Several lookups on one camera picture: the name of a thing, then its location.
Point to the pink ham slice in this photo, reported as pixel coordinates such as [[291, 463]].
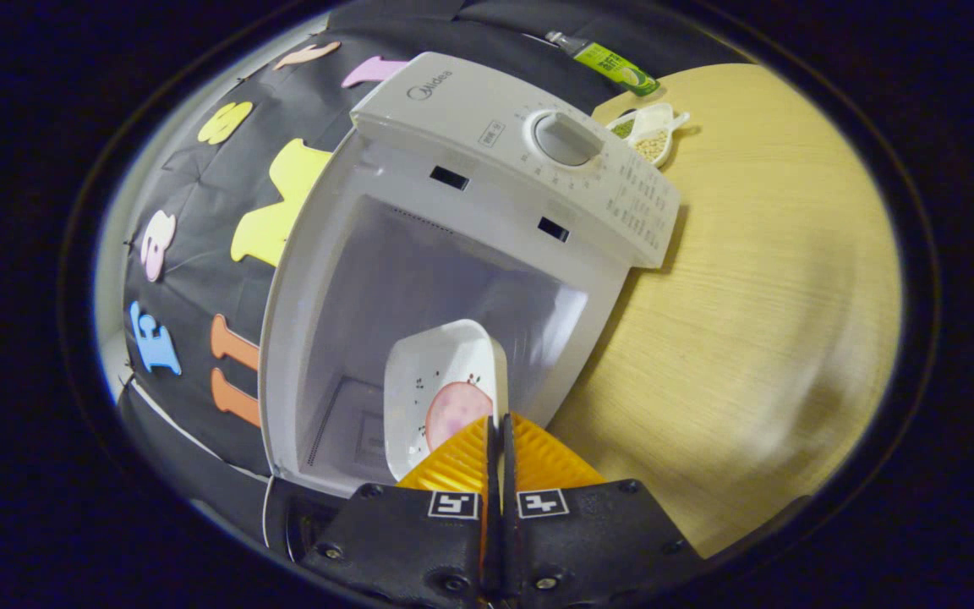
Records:
[[453, 410]]

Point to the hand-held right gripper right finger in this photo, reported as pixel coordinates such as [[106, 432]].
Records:
[[597, 533]]

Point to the white rectangular plate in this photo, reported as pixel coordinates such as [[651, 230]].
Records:
[[428, 364]]

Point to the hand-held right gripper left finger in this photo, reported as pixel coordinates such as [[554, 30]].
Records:
[[402, 533]]

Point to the white divided dish with beans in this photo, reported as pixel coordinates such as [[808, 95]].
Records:
[[652, 139]]

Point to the green label drink bottle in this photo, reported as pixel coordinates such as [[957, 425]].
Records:
[[610, 63]]

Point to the white microwave oven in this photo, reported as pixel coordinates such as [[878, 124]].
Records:
[[470, 127]]

